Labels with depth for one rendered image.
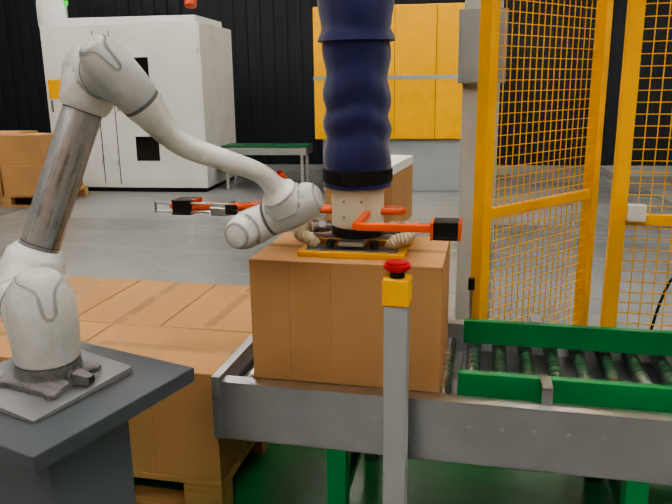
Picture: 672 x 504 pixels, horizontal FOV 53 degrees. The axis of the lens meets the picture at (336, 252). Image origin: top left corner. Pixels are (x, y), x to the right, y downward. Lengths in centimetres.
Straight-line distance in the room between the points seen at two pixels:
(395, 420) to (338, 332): 41
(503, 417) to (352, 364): 49
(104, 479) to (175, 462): 66
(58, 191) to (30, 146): 745
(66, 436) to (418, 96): 822
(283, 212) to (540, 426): 93
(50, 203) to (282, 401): 86
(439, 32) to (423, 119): 114
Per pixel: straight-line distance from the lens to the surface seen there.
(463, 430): 203
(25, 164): 938
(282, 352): 219
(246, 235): 187
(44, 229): 188
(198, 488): 255
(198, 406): 239
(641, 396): 212
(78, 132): 185
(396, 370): 177
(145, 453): 257
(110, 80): 170
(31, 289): 171
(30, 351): 174
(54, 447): 158
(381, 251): 209
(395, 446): 187
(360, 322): 209
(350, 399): 203
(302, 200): 184
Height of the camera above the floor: 147
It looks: 14 degrees down
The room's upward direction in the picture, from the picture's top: 1 degrees counter-clockwise
